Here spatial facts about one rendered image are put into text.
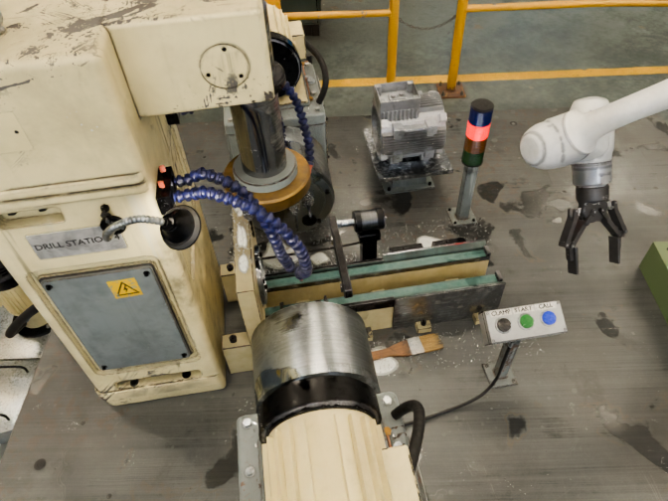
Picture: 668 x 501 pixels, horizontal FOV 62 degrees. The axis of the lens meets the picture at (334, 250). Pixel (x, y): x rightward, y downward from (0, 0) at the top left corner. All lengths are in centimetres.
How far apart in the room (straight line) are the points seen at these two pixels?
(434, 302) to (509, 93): 262
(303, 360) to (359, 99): 287
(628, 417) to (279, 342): 87
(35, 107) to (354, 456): 64
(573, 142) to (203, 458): 109
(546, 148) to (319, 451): 82
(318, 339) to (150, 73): 55
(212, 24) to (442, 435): 101
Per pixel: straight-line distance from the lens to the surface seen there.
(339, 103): 373
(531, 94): 395
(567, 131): 131
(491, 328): 123
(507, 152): 209
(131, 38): 89
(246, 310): 123
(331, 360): 105
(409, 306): 144
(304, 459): 77
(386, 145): 171
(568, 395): 151
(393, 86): 176
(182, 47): 89
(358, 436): 79
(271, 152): 106
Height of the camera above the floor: 207
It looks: 48 degrees down
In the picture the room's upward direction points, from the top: 3 degrees counter-clockwise
